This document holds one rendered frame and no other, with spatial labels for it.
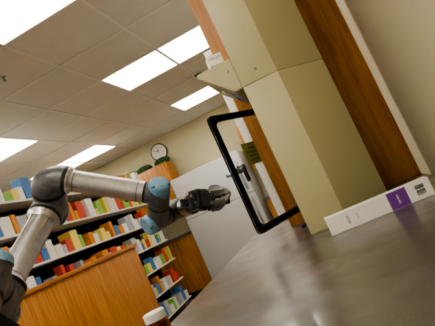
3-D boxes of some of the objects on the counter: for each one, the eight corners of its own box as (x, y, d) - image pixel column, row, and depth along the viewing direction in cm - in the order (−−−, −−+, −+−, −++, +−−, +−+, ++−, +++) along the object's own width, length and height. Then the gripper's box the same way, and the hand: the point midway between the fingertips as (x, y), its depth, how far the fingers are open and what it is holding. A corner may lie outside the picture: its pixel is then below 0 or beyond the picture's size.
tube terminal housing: (381, 191, 146) (287, -3, 154) (397, 200, 115) (277, -45, 123) (314, 219, 152) (226, 31, 160) (311, 235, 121) (202, -1, 128)
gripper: (181, 217, 150) (216, 207, 133) (178, 192, 151) (212, 179, 135) (201, 215, 155) (237, 206, 138) (198, 191, 157) (233, 179, 140)
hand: (229, 193), depth 139 cm, fingers closed
